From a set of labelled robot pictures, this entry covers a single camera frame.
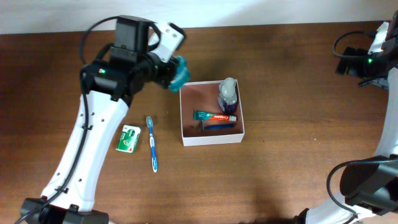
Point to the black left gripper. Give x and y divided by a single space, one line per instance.
166 78

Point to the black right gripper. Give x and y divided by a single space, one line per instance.
355 68

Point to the teal mouthwash bottle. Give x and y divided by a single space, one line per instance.
182 75

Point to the blue white toothbrush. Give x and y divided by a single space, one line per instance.
150 124

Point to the red green toothpaste tube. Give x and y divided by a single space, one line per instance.
206 116

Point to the green white small box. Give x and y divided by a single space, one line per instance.
129 138

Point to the clear blue pump bottle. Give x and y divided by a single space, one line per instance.
227 98

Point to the blue disposable razor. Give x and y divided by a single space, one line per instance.
204 127

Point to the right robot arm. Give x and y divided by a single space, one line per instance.
367 188

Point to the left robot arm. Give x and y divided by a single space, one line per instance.
142 51

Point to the white cardboard box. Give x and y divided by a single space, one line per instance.
203 96

